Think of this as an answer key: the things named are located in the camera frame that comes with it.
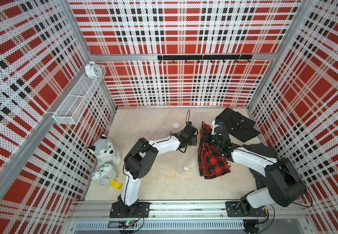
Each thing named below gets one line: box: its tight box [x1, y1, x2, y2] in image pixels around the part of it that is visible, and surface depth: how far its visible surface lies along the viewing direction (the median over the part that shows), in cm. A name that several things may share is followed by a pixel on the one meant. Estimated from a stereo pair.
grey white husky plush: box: [87, 134, 122, 166], surface depth 79 cm
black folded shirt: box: [215, 107, 262, 143], surface depth 110 cm
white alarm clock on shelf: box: [84, 60, 103, 78], surface depth 82 cm
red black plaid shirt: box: [197, 121, 231, 180], surface depth 88 cm
